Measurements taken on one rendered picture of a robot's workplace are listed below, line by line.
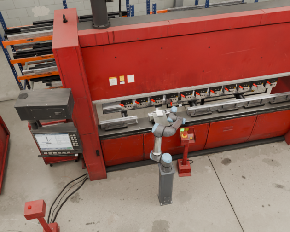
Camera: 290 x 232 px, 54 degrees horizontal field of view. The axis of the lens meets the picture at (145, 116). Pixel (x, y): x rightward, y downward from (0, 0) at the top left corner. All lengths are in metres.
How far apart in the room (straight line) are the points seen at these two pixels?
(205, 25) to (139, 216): 2.60
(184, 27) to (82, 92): 1.30
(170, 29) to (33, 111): 1.60
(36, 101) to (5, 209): 2.19
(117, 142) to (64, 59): 1.54
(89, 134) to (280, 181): 2.87
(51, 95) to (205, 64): 1.83
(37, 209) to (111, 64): 1.80
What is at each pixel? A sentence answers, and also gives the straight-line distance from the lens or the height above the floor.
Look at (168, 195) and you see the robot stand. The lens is 4.01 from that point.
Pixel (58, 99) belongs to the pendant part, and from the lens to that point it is 2.82.
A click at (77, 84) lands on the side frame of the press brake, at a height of 1.84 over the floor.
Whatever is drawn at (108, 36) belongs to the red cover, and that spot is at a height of 2.25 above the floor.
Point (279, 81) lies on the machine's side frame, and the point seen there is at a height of 0.78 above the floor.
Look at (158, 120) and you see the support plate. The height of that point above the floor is 1.00.
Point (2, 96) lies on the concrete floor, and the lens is 6.44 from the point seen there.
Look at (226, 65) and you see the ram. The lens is 3.70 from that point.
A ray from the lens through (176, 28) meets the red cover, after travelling 3.15.
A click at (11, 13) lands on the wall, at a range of 7.78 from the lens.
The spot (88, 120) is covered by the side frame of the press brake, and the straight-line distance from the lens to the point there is 3.48.
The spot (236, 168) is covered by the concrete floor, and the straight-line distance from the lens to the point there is 4.69.
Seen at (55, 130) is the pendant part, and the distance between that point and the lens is 3.02.
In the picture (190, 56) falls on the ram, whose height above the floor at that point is 1.86.
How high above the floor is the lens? 3.72
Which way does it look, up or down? 45 degrees down
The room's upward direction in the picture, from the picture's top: 2 degrees counter-clockwise
